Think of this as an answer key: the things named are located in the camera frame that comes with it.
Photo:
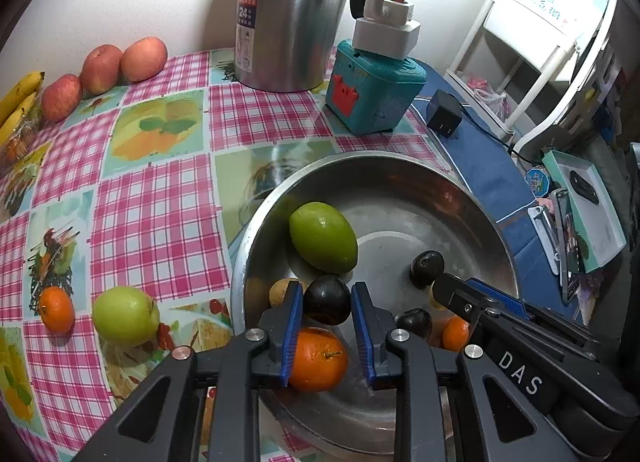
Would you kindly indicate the yellow banana bunch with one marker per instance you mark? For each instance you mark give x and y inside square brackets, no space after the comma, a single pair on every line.
[20,91]

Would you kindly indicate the green mango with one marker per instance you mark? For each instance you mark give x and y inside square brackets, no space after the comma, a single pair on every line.
[322,237]

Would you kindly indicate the large orange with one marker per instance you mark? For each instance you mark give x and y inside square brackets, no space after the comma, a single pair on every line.
[315,362]

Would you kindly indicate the round colourful tin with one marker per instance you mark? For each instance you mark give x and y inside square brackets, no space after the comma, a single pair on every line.
[539,181]

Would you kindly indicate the stainless steel bowl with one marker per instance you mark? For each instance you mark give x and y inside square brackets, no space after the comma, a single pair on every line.
[400,202]

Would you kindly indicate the red apple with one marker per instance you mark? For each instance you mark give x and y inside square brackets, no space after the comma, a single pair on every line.
[61,97]
[101,69]
[144,59]

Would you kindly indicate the white storage rack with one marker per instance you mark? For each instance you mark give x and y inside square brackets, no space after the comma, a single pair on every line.
[475,31]

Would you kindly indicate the green apple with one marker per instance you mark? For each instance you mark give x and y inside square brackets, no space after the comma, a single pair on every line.
[125,314]

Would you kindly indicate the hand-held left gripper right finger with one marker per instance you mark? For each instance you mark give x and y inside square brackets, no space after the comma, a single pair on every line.
[361,337]

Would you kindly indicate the plastic bag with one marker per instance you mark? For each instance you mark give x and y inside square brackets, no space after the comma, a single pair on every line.
[487,91]

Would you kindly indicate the black power adapter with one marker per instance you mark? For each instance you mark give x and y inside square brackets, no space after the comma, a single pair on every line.
[444,111]

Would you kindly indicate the clear plastic fruit pack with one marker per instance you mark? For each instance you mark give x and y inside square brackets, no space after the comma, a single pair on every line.
[20,141]

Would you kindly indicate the small brown fruit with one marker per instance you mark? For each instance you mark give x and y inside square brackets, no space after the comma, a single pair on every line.
[281,292]

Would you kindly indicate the white phone stand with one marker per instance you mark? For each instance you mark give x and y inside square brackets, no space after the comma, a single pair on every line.
[542,222]

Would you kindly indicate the blue cloth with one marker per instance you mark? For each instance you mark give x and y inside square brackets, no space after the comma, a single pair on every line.
[485,171]

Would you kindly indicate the pink checkered tablecloth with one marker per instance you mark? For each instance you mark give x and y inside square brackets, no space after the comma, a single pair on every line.
[150,222]

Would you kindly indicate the white cutout plastic panel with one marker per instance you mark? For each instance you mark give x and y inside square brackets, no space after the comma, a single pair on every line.
[550,109]

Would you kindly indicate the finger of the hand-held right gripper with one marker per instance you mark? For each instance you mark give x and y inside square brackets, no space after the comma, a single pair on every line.
[455,292]
[502,296]

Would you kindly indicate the small tangerine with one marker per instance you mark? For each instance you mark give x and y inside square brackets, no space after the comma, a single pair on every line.
[56,309]

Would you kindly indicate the stainless steel kettle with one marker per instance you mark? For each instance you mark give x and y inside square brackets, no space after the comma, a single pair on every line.
[290,16]

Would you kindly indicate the teal rimmed box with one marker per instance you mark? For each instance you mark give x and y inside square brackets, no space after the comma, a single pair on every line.
[600,227]

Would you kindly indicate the small orange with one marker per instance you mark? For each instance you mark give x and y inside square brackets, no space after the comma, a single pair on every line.
[455,334]

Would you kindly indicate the dark plum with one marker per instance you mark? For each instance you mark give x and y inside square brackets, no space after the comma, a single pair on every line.
[426,268]
[327,299]
[414,322]

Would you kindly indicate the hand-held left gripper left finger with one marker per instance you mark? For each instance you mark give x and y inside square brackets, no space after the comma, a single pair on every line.
[292,337]

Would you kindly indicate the smartphone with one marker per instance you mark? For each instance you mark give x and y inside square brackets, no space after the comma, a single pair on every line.
[570,252]

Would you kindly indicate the teal plastic box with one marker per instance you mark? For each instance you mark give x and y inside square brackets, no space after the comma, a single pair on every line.
[370,91]

